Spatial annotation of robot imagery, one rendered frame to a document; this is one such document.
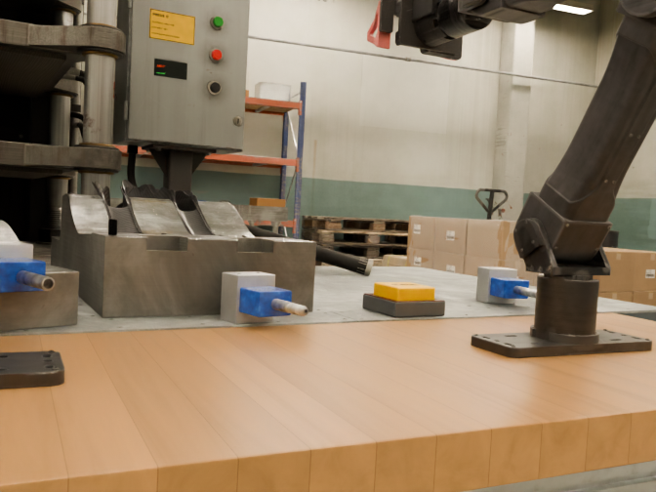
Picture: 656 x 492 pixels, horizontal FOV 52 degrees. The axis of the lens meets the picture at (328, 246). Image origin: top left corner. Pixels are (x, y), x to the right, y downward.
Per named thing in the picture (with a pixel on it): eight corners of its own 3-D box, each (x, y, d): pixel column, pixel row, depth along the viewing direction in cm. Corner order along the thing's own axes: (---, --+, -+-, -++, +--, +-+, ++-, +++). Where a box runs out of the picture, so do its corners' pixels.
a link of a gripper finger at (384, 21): (355, 11, 102) (388, -6, 93) (396, 20, 105) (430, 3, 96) (353, 57, 102) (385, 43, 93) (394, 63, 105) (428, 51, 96)
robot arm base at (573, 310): (471, 268, 70) (517, 276, 64) (609, 270, 79) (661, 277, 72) (467, 344, 70) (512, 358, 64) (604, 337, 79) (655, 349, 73)
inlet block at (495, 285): (552, 313, 96) (554, 275, 96) (521, 312, 95) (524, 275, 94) (503, 300, 109) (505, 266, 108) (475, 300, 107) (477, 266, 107)
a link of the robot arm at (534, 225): (513, 217, 72) (552, 219, 67) (573, 220, 76) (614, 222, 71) (510, 274, 73) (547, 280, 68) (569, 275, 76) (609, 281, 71)
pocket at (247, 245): (274, 270, 83) (276, 240, 82) (233, 270, 80) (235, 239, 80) (260, 266, 87) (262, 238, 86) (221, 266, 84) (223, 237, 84)
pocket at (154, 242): (188, 269, 77) (190, 238, 77) (143, 269, 75) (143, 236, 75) (178, 266, 81) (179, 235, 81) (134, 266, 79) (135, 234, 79)
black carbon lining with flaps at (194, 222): (254, 253, 88) (257, 181, 87) (129, 251, 80) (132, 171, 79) (179, 237, 118) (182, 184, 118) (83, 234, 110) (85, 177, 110)
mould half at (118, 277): (312, 311, 86) (318, 206, 85) (102, 317, 73) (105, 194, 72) (194, 270, 129) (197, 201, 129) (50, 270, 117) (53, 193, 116)
